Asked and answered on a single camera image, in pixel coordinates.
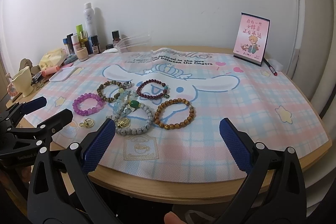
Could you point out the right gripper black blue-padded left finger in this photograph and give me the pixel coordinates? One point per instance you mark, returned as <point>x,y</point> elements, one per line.
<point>60,190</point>

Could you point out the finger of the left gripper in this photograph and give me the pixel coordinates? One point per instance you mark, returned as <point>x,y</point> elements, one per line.
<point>31,106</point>
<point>45,130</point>

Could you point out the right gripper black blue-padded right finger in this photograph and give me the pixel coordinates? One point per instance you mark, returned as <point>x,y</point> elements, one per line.
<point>273,190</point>

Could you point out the clear plastic container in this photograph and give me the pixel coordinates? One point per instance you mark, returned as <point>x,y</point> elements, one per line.
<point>136,53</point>

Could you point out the cream ceramic cup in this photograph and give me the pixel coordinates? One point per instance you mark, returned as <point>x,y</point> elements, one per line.
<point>22,81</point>

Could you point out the gold leaf brooch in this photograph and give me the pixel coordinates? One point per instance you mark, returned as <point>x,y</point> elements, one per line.
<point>87,123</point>

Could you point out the white rectangular tray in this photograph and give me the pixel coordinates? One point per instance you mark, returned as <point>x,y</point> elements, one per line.
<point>62,74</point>

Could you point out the yellow pouch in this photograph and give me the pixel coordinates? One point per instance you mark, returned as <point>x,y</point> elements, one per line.
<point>52,58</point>

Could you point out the beige round jar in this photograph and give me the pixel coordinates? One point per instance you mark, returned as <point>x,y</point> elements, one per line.
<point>82,54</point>

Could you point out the white pink cosmetic bottle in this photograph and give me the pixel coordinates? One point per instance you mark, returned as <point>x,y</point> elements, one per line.
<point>75,42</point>

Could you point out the black red pen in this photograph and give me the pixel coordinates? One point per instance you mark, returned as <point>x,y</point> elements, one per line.
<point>270,67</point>

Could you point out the dark bottle with label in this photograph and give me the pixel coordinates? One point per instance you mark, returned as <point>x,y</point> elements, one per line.
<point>95,45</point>

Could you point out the green cap bottle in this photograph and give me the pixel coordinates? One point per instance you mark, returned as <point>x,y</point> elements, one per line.
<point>79,30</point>

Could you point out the tall white spray bottle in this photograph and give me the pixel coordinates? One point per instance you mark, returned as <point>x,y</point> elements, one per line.
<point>89,16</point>

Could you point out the brown dropper bottle black cap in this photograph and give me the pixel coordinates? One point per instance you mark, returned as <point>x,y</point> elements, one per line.
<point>116,38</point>

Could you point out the pink desk calendar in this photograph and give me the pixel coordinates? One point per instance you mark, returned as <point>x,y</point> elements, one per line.
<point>252,38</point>

